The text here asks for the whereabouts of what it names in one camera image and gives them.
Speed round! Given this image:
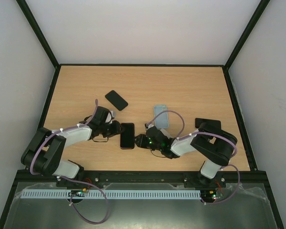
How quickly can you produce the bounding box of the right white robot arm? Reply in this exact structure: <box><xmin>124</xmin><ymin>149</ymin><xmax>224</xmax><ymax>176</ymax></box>
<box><xmin>134</xmin><ymin>120</ymin><xmax>237</xmax><ymax>187</ymax></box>

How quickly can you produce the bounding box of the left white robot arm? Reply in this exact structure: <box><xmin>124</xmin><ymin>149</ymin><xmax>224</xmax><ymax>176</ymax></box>
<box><xmin>20</xmin><ymin>106</ymin><xmax>123</xmax><ymax>179</ymax></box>

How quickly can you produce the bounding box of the black phone face down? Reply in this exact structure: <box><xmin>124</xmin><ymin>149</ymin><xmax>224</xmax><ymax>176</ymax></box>
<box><xmin>105</xmin><ymin>90</ymin><xmax>128</xmax><ymax>111</ymax></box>

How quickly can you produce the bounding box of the light blue phone case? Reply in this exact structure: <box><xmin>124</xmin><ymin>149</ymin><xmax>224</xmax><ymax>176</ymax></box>
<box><xmin>153</xmin><ymin>105</ymin><xmax>169</xmax><ymax>129</ymax></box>

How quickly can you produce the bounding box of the purple phone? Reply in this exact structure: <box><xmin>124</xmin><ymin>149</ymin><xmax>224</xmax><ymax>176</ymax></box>
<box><xmin>120</xmin><ymin>123</ymin><xmax>135</xmax><ymax>149</ymax></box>

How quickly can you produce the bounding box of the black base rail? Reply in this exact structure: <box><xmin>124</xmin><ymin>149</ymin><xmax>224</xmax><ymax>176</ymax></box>
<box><xmin>56</xmin><ymin>170</ymin><xmax>229</xmax><ymax>189</ymax></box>

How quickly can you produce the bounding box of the light blue cable duct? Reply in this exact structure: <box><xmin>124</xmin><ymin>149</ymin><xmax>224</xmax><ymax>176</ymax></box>
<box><xmin>20</xmin><ymin>189</ymin><xmax>201</xmax><ymax>200</ymax></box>

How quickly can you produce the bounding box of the white-edged black phone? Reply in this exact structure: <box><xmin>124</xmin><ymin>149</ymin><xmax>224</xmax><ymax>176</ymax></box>
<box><xmin>195</xmin><ymin>118</ymin><xmax>221</xmax><ymax>129</ymax></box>

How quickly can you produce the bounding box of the beige phone case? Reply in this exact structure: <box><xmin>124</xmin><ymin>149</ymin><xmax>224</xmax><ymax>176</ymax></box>
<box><xmin>160</xmin><ymin>128</ymin><xmax>173</xmax><ymax>139</ymax></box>

